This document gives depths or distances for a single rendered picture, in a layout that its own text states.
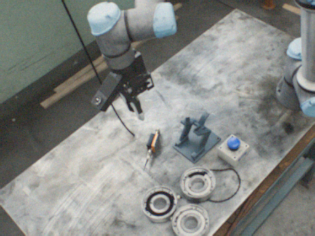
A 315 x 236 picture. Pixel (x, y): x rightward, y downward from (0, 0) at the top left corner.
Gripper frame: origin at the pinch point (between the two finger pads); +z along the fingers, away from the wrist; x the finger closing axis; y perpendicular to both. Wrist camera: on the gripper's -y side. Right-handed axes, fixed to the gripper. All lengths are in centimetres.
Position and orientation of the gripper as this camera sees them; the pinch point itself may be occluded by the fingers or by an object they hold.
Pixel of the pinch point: (135, 114)
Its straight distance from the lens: 113.7
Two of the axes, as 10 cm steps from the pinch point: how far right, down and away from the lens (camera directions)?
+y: 7.4, -6.0, 3.2
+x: -6.6, -5.4, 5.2
